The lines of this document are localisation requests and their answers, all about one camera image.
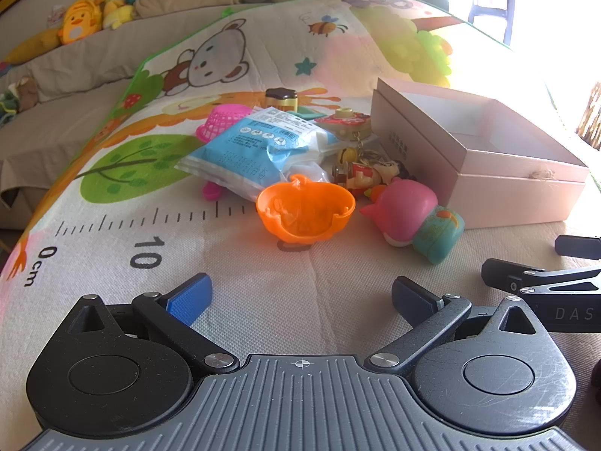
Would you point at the pink cardboard box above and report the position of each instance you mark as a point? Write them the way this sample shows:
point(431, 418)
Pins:
point(507, 188)

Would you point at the pink plastic basket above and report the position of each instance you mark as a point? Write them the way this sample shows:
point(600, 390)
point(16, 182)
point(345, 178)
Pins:
point(220, 122)

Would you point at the small jar with brown lid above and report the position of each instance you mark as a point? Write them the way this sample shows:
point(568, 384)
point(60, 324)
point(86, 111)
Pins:
point(281, 101)

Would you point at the pink pig toy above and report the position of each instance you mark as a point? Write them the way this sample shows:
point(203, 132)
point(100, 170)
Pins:
point(404, 211)

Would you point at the small yellow plush toy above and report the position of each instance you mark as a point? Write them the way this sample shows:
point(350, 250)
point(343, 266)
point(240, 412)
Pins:
point(112, 7)

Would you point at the orange pumpkin bowl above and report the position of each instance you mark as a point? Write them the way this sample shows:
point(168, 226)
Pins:
point(305, 211)

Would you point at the dark chair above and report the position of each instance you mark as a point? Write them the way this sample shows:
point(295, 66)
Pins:
point(493, 4)

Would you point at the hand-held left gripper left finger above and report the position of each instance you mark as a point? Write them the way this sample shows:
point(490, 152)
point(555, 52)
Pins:
point(188, 298)

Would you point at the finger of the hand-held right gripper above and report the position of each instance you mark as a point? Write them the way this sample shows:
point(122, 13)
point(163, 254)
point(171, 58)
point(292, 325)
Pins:
point(577, 246)
point(504, 273)

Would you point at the teal capsule toy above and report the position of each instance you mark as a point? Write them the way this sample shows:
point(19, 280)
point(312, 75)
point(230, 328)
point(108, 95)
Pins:
point(436, 235)

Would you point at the blue and white packet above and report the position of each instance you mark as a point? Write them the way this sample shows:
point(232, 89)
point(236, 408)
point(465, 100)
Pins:
point(234, 159)

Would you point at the yellow duck plush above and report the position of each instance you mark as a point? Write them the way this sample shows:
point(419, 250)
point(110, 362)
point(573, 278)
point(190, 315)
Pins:
point(80, 21)

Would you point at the beige sofa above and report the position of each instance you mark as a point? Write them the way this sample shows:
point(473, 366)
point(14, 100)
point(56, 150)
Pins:
point(70, 84)

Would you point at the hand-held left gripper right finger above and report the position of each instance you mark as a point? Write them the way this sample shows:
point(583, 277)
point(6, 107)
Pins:
point(413, 296)

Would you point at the clear plastic bag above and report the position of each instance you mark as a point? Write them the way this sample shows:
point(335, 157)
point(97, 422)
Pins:
point(307, 171)

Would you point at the small gold bell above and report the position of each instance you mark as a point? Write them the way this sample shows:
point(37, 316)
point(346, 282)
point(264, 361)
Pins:
point(346, 157)

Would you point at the printed cartoon play mat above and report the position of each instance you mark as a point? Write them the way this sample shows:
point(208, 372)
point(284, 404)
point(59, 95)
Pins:
point(281, 272)

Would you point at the brown plush toy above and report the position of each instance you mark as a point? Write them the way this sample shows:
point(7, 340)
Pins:
point(26, 94)

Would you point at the long yellow plush pillow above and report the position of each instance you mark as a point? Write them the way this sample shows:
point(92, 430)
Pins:
point(30, 47)

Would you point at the green knitted item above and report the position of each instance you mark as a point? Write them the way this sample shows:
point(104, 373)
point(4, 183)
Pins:
point(8, 108)

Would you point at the teal plastic toy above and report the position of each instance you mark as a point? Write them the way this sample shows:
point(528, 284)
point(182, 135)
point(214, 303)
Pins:
point(310, 113)

